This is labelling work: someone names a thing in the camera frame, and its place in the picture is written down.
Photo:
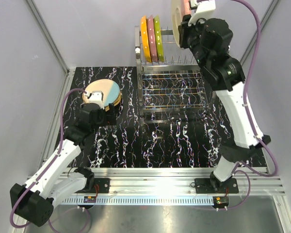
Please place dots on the stainless steel dish rack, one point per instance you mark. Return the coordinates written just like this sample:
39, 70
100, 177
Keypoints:
174, 85

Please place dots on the pink dotted scalloped plate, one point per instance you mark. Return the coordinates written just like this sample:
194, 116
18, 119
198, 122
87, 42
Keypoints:
151, 39

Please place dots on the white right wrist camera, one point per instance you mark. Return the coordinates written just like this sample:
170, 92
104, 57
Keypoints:
202, 9

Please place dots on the yellow-green dotted scalloped plate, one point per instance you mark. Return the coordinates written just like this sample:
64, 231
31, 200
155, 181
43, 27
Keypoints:
158, 39

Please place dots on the beige pink leaf plate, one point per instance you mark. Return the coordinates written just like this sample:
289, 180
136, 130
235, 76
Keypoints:
179, 8

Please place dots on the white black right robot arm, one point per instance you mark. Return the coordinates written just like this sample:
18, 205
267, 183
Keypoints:
226, 77

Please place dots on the orange dotted scalloped plate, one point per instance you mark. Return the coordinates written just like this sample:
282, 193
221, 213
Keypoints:
144, 37

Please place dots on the tan plates under leaf plate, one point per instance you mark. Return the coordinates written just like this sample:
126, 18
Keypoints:
111, 100

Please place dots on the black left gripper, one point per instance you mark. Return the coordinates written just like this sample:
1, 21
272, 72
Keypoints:
109, 119

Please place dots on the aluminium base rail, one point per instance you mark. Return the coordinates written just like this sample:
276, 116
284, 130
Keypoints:
175, 181

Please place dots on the beige blue leaf plate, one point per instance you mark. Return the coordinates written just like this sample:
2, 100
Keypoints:
109, 88

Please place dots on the white slotted cable duct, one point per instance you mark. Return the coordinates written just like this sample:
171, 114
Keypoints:
139, 200

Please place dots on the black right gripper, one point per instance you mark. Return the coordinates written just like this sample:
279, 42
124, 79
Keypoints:
184, 29

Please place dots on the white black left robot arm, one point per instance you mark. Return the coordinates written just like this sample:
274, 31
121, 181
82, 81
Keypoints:
36, 199

